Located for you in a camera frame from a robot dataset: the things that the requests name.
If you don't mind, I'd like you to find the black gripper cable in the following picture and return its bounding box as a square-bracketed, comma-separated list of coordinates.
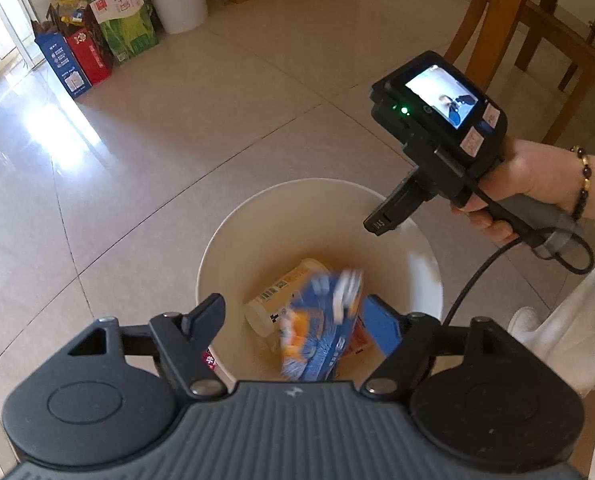
[441, 227, 594, 328]

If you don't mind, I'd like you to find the yellow snack bag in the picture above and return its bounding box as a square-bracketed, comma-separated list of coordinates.
[48, 0, 91, 36]

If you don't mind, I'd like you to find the white bucket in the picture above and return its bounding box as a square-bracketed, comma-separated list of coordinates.
[145, 0, 209, 36]

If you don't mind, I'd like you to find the wooden table leg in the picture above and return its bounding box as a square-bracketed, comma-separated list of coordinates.
[445, 0, 533, 96]

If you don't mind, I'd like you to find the blue cardboard box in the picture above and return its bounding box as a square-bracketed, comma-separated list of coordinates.
[34, 31, 91, 100]

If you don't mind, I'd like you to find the person's right hand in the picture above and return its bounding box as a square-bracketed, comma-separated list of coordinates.
[450, 139, 584, 246]

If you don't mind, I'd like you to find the red sachet packet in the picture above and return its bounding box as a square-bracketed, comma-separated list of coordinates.
[202, 347, 222, 378]

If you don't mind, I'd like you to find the green cardboard box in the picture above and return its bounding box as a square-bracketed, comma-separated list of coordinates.
[88, 0, 159, 65]

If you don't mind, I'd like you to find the white plastic bin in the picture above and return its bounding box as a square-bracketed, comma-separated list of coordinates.
[196, 178, 444, 386]

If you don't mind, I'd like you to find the white slipper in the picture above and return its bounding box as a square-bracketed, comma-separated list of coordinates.
[507, 306, 541, 341]

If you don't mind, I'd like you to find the white garment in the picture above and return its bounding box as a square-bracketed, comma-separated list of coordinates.
[525, 220, 595, 396]

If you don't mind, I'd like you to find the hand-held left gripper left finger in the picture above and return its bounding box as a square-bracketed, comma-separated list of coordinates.
[68, 292, 228, 401]

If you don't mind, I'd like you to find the dark bead bracelet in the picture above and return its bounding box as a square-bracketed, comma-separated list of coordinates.
[569, 146, 592, 222]

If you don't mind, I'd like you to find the wooden chair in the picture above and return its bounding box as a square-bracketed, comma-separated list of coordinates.
[515, 0, 595, 146]

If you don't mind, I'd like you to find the large blue juice carton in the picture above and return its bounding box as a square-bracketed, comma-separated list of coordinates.
[278, 269, 373, 382]

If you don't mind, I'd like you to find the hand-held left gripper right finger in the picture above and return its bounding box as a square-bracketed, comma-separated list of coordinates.
[360, 294, 521, 401]

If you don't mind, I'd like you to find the cup with yellow lid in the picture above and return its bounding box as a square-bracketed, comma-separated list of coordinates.
[244, 257, 335, 337]

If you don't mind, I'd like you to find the red cardboard box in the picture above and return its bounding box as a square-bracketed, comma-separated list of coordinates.
[65, 25, 114, 86]

